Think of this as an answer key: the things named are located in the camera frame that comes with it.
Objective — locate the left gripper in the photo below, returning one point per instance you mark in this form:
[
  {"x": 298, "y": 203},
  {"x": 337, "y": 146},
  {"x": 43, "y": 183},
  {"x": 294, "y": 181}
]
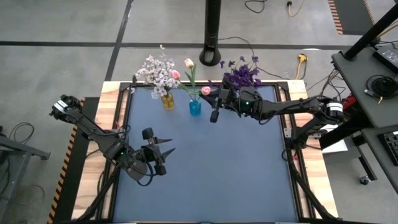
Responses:
[{"x": 147, "y": 155}]

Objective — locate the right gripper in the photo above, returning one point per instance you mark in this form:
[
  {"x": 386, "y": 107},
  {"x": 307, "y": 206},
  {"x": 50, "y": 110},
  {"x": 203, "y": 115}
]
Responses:
[{"x": 230, "y": 98}]

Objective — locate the pink artificial tulip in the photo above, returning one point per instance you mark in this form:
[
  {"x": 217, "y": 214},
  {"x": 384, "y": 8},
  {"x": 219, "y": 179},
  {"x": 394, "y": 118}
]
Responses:
[
  {"x": 189, "y": 63},
  {"x": 175, "y": 74},
  {"x": 206, "y": 91}
]

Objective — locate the blue glass vase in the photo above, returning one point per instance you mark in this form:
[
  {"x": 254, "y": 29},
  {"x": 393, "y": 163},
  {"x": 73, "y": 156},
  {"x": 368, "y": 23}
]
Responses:
[{"x": 195, "y": 109}]

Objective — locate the yellow glass vase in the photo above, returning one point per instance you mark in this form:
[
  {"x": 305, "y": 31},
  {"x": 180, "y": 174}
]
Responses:
[{"x": 168, "y": 102}]

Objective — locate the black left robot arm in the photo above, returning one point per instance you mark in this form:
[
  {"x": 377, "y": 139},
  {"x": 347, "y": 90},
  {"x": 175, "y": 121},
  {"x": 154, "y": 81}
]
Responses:
[{"x": 93, "y": 133}]

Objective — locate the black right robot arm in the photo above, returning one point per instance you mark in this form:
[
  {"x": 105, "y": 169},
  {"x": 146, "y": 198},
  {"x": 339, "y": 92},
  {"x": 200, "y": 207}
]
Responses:
[{"x": 286, "y": 107}]

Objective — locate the blue table mat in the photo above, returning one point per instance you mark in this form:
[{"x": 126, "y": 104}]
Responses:
[{"x": 186, "y": 202}]

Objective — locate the black framed wooden table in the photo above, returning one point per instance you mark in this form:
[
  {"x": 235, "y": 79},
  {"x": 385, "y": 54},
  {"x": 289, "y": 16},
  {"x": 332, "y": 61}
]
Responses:
[{"x": 123, "y": 86}]

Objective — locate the black hazard-edged floor mat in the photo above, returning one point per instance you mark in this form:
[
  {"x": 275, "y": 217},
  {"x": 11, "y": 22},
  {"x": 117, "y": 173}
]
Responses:
[
  {"x": 351, "y": 15},
  {"x": 74, "y": 174}
]

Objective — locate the yellow power plug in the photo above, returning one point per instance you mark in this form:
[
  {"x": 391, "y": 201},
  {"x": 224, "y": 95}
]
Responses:
[{"x": 302, "y": 58}]

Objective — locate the white paper sheet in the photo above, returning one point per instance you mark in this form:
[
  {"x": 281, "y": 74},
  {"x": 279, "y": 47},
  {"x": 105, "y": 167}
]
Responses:
[{"x": 334, "y": 146}]

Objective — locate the red box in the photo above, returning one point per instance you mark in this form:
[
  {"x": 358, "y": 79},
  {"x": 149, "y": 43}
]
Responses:
[{"x": 349, "y": 101}]

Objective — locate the grey metal stand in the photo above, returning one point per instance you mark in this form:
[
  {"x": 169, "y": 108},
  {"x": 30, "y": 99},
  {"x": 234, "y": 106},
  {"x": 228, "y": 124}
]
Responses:
[{"x": 18, "y": 149}]

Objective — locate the grey side desk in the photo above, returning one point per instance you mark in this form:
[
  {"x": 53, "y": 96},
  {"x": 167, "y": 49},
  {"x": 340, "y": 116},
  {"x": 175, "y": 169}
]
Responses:
[{"x": 354, "y": 87}]

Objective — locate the black caster wheel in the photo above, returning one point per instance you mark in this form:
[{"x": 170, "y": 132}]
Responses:
[{"x": 364, "y": 180}]

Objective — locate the black diagonal pole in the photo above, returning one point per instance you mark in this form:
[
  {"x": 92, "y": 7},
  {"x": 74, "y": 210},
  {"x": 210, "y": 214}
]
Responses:
[{"x": 370, "y": 32}]

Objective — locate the black keyboard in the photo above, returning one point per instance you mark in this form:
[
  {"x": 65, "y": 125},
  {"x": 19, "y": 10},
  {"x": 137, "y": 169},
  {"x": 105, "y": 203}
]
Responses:
[{"x": 390, "y": 146}]

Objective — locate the black flat device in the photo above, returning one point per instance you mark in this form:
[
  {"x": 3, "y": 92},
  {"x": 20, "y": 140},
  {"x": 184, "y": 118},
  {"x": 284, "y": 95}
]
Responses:
[{"x": 388, "y": 57}]

